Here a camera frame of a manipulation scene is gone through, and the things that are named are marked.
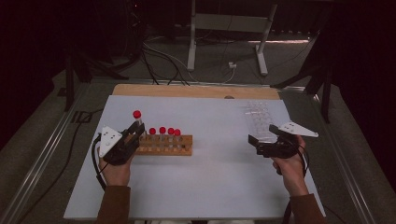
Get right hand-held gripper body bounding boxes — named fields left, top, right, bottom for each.
left=256, top=121, right=319, bottom=159

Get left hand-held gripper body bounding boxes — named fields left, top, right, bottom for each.
left=98, top=125, right=140, bottom=166

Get red-capped clear test tube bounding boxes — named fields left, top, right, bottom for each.
left=148, top=127, right=157, bottom=147
left=167, top=127, right=176, bottom=147
left=133, top=109, right=145, bottom=129
left=173, top=128, right=182, bottom=148
left=158, top=126, right=167, bottom=147

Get clear plastic test tube rack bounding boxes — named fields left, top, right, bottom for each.
left=242, top=100, right=279, bottom=144

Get wooden test tube rack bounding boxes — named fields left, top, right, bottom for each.
left=134, top=132, right=194, bottom=157

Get person's right hand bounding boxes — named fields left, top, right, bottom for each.
left=271, top=134, right=310, bottom=198

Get person's left hand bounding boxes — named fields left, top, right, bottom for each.
left=97, top=148, right=135, bottom=188

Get black tripod stand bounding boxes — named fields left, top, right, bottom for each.
left=270, top=31, right=334, bottom=124
left=64, top=46, right=130, bottom=112

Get light grey board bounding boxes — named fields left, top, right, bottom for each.
left=63, top=94, right=327, bottom=220

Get left hand-held gripper black cable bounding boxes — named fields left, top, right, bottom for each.
left=91, top=133, right=108, bottom=191

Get hand-held gripper black cable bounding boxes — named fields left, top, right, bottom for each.
left=281, top=146, right=311, bottom=224
left=91, top=133, right=108, bottom=191

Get right hand-held gripper black cable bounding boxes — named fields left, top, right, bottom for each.
left=281, top=146, right=311, bottom=224

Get thin black floor cable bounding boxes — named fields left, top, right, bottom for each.
left=15, top=106, right=106, bottom=224

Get aluminium floor rail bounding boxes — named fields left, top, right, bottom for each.
left=0, top=82, right=92, bottom=224
left=311, top=90, right=377, bottom=224

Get black floor cable bundle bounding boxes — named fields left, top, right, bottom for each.
left=139, top=40, right=191, bottom=87

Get white floor cable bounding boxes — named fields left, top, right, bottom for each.
left=143, top=41, right=236, bottom=85

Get white metal stand frame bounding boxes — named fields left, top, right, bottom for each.
left=186, top=0, right=278, bottom=77

